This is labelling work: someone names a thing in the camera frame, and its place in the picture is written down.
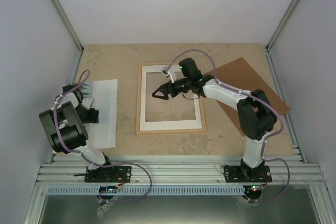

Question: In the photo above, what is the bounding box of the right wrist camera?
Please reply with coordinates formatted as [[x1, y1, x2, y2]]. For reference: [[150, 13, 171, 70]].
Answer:
[[160, 67, 177, 83]]

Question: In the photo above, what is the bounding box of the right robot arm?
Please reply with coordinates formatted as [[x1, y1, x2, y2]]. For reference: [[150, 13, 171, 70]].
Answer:
[[152, 58, 277, 182]]

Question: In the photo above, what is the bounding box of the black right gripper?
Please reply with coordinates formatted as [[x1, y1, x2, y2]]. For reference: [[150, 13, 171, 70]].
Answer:
[[152, 78, 191, 100]]

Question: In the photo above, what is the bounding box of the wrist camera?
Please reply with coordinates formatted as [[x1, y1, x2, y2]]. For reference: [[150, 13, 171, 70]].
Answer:
[[82, 98, 93, 110], [160, 67, 177, 83]]

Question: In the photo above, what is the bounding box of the white photo mat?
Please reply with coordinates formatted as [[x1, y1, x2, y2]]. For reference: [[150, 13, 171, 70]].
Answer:
[[139, 63, 203, 132]]

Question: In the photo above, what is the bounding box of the landscape photo print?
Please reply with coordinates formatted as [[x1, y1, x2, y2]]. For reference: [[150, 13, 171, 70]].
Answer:
[[79, 82, 93, 99]]

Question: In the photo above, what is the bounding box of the right aluminium corner post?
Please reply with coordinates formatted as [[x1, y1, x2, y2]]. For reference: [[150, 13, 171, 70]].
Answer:
[[265, 0, 318, 51]]

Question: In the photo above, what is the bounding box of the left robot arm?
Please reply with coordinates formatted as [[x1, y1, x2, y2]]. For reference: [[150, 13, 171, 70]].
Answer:
[[39, 84, 115, 182]]

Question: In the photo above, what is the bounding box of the slotted grey cable duct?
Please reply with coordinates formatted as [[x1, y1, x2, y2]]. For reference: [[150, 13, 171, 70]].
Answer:
[[47, 185, 245, 196]]

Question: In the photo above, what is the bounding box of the brown backing board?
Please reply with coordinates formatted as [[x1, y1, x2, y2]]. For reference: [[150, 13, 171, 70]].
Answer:
[[203, 57, 289, 136]]

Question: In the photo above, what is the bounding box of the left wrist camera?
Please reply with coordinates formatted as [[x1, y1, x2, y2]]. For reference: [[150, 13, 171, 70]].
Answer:
[[82, 98, 93, 110]]

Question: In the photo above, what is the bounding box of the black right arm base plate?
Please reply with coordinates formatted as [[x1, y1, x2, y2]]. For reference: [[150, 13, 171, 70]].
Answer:
[[221, 165, 272, 183]]

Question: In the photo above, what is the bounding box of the aluminium corner post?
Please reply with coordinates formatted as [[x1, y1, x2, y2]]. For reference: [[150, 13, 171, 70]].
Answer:
[[265, 0, 318, 51], [35, 0, 85, 53]]

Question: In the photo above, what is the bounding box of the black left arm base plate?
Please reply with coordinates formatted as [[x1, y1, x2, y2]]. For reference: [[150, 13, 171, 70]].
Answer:
[[84, 166, 132, 183]]

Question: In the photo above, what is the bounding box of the light wooden picture frame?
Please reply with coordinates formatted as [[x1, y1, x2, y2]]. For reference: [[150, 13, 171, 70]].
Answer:
[[135, 61, 207, 136]]

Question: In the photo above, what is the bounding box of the left aluminium corner post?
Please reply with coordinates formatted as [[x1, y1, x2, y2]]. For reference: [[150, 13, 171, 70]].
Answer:
[[35, 0, 85, 53]]

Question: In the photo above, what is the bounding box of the aluminium mounting rail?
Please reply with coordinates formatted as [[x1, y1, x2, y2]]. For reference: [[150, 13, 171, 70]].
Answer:
[[36, 155, 325, 185]]

